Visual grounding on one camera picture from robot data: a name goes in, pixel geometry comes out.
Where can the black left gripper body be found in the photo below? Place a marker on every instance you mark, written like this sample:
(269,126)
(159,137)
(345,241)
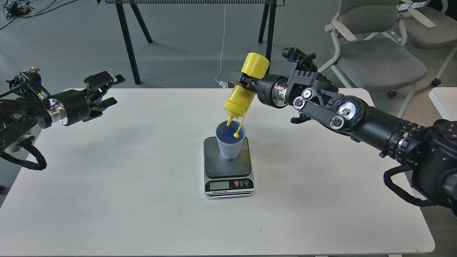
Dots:
(70,107)

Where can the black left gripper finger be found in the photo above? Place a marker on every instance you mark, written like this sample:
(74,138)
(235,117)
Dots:
(98,110)
(97,85)

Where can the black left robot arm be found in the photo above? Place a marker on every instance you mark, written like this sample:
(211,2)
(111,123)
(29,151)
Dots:
(27,103)

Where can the light blue ribbed cup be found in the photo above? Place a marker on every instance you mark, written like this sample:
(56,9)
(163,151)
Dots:
(230,139)

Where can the black leg background table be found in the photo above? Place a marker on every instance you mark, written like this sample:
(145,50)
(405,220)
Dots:
(267,22)

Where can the black digital kitchen scale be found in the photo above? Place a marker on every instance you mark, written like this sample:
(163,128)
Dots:
(227,178)

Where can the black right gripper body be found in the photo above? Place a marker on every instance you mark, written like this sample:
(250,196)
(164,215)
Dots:
(271,90)

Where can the yellow squeeze bottle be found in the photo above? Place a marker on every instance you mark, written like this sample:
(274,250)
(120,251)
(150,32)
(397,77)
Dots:
(240,99)

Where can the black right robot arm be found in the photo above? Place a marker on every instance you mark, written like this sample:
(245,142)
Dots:
(427,155)

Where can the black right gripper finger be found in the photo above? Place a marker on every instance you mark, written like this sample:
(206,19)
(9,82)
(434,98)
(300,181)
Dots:
(242,79)

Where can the grey office chair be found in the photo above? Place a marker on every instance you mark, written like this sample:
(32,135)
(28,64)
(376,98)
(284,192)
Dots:
(381,65)
(428,27)

